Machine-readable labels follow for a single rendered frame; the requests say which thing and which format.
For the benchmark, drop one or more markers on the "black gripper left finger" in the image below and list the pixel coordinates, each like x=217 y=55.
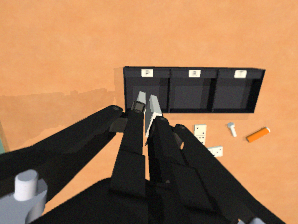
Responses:
x=31 y=176

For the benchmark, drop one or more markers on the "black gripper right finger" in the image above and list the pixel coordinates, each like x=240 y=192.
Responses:
x=229 y=198

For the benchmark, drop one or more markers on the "black rack of bins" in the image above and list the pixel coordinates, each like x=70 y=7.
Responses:
x=193 y=89

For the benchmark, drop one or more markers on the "white domino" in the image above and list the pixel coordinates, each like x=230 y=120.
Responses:
x=216 y=150
x=200 y=132

